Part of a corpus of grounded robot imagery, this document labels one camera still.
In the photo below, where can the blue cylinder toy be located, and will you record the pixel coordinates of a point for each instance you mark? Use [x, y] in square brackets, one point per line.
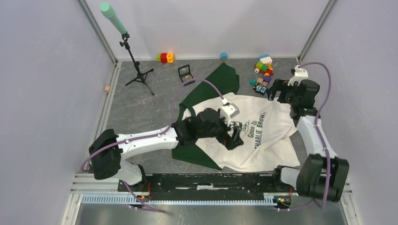
[223, 56]

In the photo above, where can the black blue patterned block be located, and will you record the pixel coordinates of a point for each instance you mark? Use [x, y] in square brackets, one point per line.
[260, 89]

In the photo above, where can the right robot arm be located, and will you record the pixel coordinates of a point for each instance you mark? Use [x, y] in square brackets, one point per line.
[323, 174]

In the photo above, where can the red cylinder toy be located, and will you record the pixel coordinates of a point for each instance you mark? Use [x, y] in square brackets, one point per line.
[163, 57]

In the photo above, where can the orange ring toy block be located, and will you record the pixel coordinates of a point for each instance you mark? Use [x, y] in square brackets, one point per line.
[170, 57]

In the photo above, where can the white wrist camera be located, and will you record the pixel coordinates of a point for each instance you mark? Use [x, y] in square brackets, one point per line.
[299, 74]
[228, 111]

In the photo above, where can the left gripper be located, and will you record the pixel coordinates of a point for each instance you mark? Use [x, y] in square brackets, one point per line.
[225, 138]

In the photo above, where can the white blue brick block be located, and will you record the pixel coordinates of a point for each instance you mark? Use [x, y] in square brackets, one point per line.
[265, 59]

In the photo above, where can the small wooden cube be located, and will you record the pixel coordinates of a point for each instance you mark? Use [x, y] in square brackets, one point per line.
[107, 89]

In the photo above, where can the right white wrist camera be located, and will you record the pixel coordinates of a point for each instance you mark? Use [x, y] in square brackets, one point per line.
[299, 74]

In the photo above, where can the colourful brick toy train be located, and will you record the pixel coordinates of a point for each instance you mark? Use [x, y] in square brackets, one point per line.
[264, 68]

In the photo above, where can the black tripod stand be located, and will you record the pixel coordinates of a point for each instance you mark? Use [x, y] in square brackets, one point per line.
[141, 77]

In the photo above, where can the purple cube block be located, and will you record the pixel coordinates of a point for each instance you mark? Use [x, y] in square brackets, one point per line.
[267, 78]

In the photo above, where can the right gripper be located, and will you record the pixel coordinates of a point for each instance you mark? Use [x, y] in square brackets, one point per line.
[279, 85]

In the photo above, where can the black clear brooch case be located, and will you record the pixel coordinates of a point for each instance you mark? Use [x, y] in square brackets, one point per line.
[185, 75]

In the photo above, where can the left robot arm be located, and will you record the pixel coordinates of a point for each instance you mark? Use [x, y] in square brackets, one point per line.
[110, 151]

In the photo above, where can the white and green t-shirt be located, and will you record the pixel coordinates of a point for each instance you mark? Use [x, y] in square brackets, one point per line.
[265, 125]

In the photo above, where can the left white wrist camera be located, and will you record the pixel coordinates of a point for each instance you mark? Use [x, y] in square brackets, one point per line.
[228, 111]

